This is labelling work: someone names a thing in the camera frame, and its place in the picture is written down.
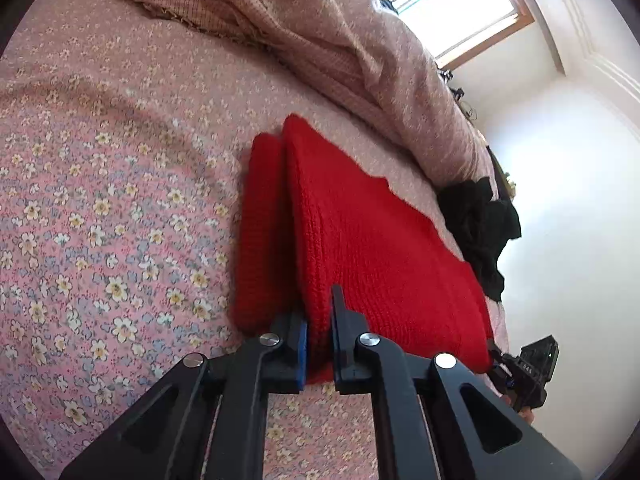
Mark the pink floral bed sheet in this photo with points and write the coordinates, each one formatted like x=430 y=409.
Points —
x=124 y=143

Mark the red knit cardigan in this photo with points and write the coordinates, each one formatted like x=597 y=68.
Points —
x=312 y=219

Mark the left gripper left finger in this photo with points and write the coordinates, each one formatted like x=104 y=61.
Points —
x=206 y=418

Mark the black garment pile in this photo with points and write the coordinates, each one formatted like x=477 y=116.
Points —
x=482 y=225

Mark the person left hand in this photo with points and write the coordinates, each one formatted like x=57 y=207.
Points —
x=525 y=413

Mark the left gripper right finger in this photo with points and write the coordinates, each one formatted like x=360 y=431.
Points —
x=433 y=417

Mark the wooden window frame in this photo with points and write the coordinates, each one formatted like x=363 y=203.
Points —
x=454 y=31

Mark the pink floral duvet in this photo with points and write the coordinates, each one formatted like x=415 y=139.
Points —
x=364 y=58

